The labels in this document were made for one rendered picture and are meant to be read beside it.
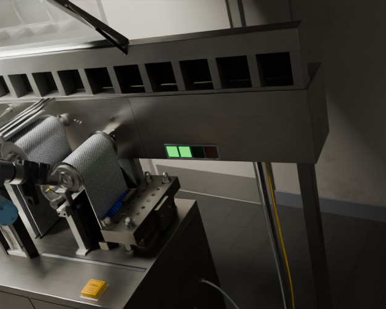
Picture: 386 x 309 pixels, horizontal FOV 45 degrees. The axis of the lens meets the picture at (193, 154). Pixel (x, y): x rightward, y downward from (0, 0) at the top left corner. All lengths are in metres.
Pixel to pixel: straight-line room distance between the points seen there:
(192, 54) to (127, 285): 0.89
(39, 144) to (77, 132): 0.25
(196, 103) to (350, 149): 1.48
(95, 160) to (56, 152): 0.24
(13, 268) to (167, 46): 1.15
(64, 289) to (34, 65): 0.97
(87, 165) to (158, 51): 0.53
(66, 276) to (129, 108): 0.73
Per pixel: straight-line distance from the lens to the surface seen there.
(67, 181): 1.92
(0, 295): 2.32
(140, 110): 1.98
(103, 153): 2.00
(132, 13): 3.40
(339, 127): 3.03
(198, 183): 3.78
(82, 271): 2.01
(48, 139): 2.10
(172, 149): 1.99
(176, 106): 1.88
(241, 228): 3.39
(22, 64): 2.28
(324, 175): 3.26
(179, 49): 1.77
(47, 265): 2.13
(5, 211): 1.57
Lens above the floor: 2.10
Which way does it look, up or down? 28 degrees down
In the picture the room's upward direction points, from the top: 15 degrees counter-clockwise
